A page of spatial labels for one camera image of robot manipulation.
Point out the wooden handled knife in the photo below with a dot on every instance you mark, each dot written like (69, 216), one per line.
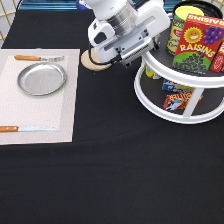
(4, 129)

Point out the beige woven placemat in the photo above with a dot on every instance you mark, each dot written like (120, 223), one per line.
(55, 110)

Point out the white two-tier lazy Susan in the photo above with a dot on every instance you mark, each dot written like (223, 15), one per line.
(206, 103)

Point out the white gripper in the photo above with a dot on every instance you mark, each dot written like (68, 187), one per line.
(122, 31)

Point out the red raisins box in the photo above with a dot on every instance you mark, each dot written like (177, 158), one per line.
(200, 39)

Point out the yellow blue tin can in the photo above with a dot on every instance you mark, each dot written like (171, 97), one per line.
(151, 73)

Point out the green yellow parmesan can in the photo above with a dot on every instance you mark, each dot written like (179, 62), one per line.
(180, 16)

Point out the wooden handled fork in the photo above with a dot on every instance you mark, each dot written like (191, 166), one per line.
(36, 58)

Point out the round metal plate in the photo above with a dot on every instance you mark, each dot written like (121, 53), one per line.
(41, 78)

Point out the black ribbed bowl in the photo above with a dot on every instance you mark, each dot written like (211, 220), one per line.
(207, 8)

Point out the yellow blue small box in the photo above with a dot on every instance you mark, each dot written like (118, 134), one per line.
(175, 87)

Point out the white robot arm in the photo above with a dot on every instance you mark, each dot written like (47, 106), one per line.
(122, 32)

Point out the red blue small box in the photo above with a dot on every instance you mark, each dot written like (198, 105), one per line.
(176, 101)

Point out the round wooden coaster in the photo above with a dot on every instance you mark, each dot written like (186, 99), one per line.
(86, 62)

